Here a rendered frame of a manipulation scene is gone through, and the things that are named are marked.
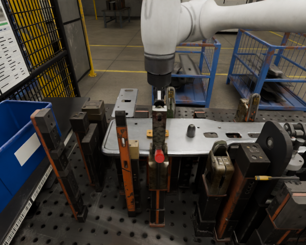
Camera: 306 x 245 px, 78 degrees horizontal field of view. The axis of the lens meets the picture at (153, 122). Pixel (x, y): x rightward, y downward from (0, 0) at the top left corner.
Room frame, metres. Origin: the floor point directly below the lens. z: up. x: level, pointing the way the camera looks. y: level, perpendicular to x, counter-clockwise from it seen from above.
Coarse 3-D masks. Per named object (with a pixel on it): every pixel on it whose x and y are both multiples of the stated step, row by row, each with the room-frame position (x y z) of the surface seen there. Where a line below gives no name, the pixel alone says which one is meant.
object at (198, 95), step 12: (204, 48) 3.34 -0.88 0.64; (216, 48) 2.27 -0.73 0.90; (180, 60) 3.03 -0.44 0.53; (192, 60) 3.08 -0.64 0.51; (216, 60) 2.27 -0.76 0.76; (180, 72) 3.01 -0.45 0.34; (192, 72) 2.58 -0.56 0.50; (180, 84) 2.63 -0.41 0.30; (192, 84) 2.93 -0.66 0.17; (180, 96) 2.51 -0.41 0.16; (192, 96) 2.51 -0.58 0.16; (204, 96) 2.48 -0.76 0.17
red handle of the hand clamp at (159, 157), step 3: (156, 147) 0.40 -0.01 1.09; (159, 147) 0.39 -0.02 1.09; (156, 150) 0.35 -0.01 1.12; (159, 150) 0.34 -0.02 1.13; (156, 153) 0.32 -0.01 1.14; (159, 153) 0.31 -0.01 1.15; (162, 153) 0.32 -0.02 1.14; (156, 156) 0.31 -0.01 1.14; (159, 156) 0.30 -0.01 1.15; (162, 156) 0.31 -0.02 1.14; (156, 159) 0.30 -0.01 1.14; (159, 159) 0.30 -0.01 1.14; (162, 159) 0.30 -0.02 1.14; (159, 162) 0.30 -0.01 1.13
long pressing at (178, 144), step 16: (112, 128) 0.60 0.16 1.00; (128, 128) 0.60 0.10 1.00; (144, 128) 0.60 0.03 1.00; (176, 128) 0.60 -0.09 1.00; (208, 128) 0.60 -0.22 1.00; (224, 128) 0.60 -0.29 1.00; (240, 128) 0.60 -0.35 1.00; (256, 128) 0.60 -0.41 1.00; (112, 144) 0.51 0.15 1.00; (144, 144) 0.51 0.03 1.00; (176, 144) 0.51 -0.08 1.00; (192, 144) 0.51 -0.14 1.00; (208, 144) 0.51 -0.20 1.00
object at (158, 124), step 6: (156, 102) 0.43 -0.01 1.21; (162, 102) 0.43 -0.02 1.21; (156, 108) 0.40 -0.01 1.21; (162, 108) 0.40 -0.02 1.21; (156, 114) 0.39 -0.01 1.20; (162, 114) 0.39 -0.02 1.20; (156, 120) 0.40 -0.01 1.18; (162, 120) 0.40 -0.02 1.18; (156, 126) 0.40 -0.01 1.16; (162, 126) 0.40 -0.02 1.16; (156, 132) 0.40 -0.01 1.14; (162, 132) 0.40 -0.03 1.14; (156, 138) 0.41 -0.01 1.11; (162, 138) 0.41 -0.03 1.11; (156, 144) 0.41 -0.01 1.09; (162, 144) 0.41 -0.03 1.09; (162, 150) 0.42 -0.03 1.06
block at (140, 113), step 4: (136, 108) 0.79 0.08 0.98; (140, 108) 0.79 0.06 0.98; (144, 108) 0.79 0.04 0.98; (148, 108) 0.79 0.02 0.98; (136, 112) 0.76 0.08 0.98; (140, 112) 0.76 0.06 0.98; (144, 112) 0.76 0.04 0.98; (148, 112) 0.76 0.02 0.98; (136, 116) 0.72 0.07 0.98; (140, 116) 0.72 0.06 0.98; (144, 116) 0.72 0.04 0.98; (148, 116) 0.76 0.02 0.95; (140, 160) 0.71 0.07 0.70; (144, 160) 0.71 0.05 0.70
